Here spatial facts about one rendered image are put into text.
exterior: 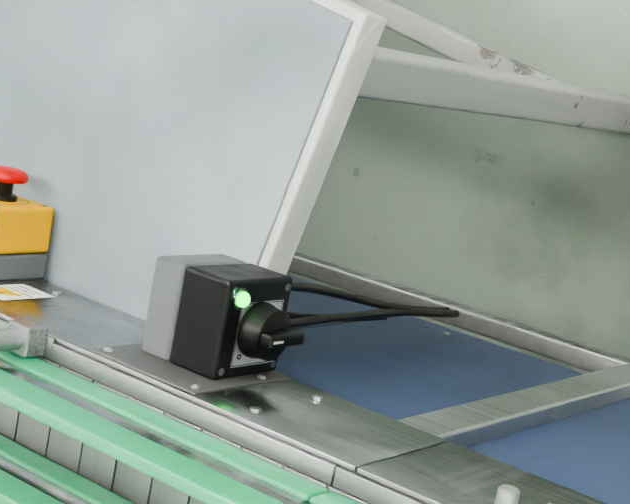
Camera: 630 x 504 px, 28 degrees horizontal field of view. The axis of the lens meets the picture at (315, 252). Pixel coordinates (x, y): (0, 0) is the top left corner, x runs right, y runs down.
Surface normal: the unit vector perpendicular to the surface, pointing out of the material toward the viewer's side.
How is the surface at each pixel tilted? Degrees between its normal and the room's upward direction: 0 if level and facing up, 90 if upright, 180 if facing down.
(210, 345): 0
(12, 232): 90
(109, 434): 90
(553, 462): 90
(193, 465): 90
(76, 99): 0
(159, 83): 0
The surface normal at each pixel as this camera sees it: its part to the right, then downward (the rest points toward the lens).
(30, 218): 0.78, 0.25
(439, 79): 0.72, 0.46
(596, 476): 0.18, -0.97
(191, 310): -0.59, 0.03
